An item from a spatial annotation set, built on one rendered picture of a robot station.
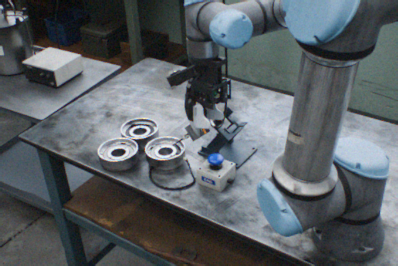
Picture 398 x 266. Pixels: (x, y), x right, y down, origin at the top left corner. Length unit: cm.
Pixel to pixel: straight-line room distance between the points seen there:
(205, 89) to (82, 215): 66
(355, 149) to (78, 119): 88
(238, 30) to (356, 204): 40
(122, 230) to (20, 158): 110
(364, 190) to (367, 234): 12
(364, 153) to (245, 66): 219
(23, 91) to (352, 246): 141
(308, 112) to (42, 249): 175
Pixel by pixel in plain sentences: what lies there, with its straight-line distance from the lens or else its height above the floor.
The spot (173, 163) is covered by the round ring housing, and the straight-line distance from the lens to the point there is 134.
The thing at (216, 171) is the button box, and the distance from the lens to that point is 128.
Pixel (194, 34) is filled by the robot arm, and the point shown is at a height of 117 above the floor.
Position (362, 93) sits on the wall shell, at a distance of 293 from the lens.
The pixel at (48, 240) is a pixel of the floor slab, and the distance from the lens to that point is 243.
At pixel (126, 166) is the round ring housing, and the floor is 82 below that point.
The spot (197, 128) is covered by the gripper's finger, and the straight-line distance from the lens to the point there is 129.
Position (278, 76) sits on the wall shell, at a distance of 310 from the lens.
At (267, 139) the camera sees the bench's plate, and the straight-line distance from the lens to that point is 146.
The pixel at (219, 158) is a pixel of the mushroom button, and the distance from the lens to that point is 127.
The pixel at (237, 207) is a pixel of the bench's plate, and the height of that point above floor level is 80.
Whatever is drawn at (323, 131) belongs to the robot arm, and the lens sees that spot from 85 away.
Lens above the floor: 163
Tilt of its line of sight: 34 degrees down
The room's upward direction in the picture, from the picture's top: 3 degrees counter-clockwise
